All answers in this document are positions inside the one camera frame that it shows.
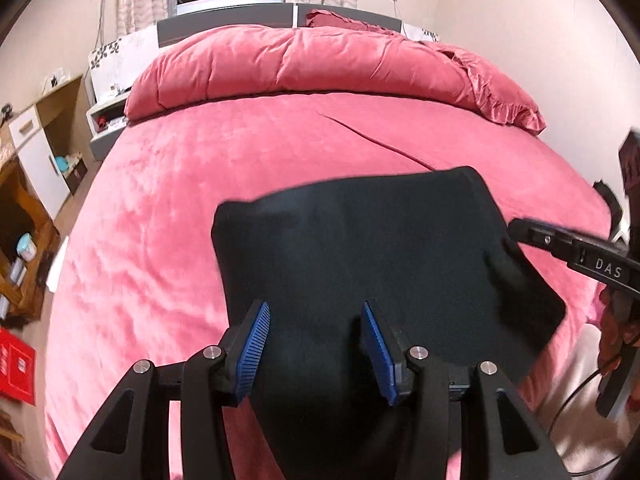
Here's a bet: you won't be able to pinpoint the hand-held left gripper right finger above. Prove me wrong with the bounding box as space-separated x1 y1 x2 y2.
361 300 571 480

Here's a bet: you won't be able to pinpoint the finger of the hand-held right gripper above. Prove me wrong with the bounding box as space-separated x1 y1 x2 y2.
507 217 577 266

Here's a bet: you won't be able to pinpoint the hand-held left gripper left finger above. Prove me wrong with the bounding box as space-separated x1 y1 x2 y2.
57 300 272 480

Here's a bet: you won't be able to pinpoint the black pants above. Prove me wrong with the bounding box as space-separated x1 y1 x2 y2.
210 165 568 480

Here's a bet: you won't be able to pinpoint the person's right hand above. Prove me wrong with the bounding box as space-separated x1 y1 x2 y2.
598 290 627 377

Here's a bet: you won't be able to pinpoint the pink bed sheet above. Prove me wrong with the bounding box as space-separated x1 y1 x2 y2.
44 89 621 480

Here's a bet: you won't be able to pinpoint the white paper sheet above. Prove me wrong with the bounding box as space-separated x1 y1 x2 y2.
47 236 70 292

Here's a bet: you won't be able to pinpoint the grey and white nightstand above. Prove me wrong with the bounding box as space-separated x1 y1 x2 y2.
87 29 162 162
402 22 441 44

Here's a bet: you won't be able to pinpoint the red cardboard box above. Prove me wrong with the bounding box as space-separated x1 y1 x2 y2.
0 326 38 407

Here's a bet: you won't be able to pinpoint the dark brown box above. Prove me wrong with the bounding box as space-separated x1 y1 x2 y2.
66 157 89 197

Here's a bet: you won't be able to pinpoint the white tin with blue lid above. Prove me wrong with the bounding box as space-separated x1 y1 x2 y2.
16 232 40 262

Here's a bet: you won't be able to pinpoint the wooden shelf unit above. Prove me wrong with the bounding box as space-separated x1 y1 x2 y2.
0 152 62 322

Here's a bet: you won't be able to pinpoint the pink duvet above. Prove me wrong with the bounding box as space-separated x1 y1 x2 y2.
123 25 547 136

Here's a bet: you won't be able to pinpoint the pink pillow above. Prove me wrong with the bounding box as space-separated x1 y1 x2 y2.
304 8 406 37

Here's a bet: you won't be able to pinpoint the white cabinet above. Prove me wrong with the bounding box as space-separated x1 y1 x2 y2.
7 75 92 212

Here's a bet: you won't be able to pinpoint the grey headboard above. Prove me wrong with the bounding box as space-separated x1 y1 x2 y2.
156 2 405 50

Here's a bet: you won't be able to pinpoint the black cable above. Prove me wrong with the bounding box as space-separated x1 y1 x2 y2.
547 367 632 476

